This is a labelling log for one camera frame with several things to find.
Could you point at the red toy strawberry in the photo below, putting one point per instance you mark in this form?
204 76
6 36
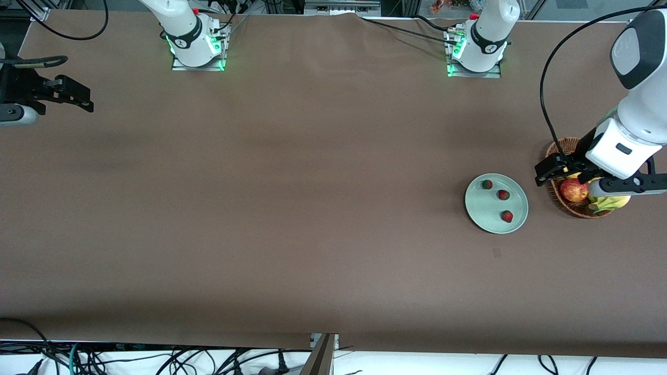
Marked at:
507 216
503 195
486 184

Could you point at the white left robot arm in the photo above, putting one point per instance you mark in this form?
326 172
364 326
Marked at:
643 104

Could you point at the pale green round plate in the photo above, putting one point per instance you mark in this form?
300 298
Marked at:
482 208

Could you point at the red apple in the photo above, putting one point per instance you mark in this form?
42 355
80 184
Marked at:
573 191

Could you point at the yellow banana bunch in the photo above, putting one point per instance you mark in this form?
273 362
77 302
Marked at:
612 202

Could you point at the brown wicker basket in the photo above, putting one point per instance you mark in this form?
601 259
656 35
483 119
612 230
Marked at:
573 210

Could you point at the orange red toy pile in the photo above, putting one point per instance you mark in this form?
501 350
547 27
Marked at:
437 6

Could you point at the brown table cover sheet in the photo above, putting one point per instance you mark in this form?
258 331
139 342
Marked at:
156 286

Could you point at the grey socket strip box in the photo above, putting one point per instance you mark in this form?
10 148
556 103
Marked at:
341 8

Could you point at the black power plug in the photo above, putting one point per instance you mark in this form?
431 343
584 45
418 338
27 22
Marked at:
282 364

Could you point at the silver aluminium corner bracket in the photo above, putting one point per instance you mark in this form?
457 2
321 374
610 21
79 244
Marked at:
40 13

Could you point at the aluminium frame profile post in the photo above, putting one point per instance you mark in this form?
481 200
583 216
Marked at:
320 359

